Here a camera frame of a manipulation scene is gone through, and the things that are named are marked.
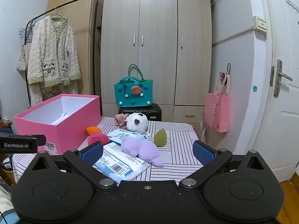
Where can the green teardrop sponge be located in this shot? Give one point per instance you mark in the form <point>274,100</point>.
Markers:
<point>160,138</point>

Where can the orange ball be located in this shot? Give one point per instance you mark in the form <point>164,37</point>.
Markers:
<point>91,130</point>

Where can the light wooden cabinet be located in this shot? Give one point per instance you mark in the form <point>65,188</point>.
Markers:
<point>79,16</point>

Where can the white door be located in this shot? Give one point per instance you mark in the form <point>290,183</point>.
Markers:
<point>287,133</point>

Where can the light wooden wardrobe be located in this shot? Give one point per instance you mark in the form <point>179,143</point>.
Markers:
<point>158,63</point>

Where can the teal tote bag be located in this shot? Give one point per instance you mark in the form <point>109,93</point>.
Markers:
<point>126,93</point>

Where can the beige wall switch box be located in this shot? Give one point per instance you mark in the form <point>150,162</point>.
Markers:
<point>259,24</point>

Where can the white panda plush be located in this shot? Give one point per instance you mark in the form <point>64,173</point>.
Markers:
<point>137,123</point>

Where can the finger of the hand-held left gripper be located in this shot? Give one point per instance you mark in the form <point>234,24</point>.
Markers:
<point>38,140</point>

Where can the pink cardboard box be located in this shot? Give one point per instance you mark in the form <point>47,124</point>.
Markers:
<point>70,130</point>

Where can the pink paper bag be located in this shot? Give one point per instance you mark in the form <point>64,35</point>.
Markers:
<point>217,112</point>

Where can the fluffy white robe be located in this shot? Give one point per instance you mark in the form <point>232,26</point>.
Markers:
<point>53,51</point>

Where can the teal wall sticker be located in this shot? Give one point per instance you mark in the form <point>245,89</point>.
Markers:
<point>255,88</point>

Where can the black metal clothes rack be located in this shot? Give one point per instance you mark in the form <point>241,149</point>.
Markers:
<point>97,11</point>

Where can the floral scrunchie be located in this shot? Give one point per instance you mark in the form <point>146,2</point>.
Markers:
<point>120,119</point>

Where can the tissue pack blue print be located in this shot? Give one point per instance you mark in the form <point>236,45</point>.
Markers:
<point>121,135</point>

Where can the black suitcase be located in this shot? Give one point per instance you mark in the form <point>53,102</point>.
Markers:
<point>154,113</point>

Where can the purple plush toy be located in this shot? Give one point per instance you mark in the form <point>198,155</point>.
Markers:
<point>142,150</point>

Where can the beige tote bag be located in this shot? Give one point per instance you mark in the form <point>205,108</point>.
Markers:
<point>23,60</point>

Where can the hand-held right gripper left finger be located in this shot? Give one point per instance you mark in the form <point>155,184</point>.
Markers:
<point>93,152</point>

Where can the tissue pack with barcode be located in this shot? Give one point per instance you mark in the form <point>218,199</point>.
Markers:
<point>116,165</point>

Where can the clear plastic bag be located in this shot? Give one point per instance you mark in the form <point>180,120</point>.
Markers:
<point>202,130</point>

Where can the red fluffy plush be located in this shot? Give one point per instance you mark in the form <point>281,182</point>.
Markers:
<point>98,138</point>

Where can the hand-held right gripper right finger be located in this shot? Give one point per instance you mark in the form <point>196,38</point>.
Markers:
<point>203,154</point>

